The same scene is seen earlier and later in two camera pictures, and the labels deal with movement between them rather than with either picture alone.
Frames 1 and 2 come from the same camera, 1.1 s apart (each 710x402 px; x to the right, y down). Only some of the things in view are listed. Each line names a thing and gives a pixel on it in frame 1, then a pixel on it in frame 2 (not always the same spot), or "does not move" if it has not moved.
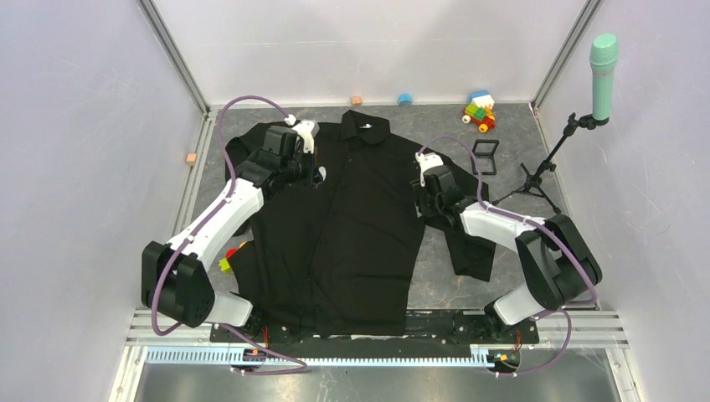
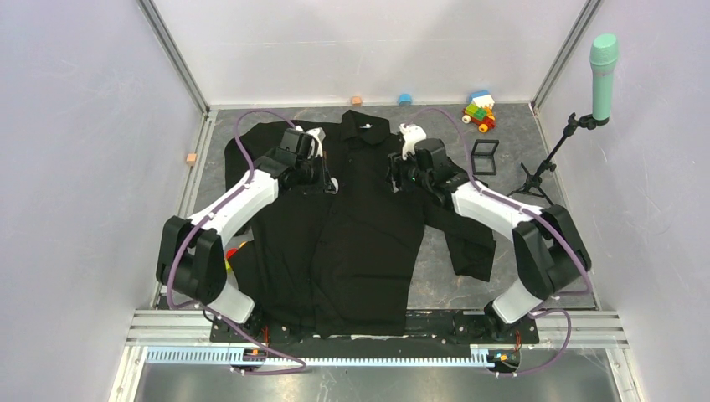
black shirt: [333, 251] does not move
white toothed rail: [479, 356] does not move
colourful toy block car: [480, 110] does not move
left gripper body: [310, 164] to [321, 169]
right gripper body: [424, 203] to [407, 170]
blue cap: [404, 99] does not move
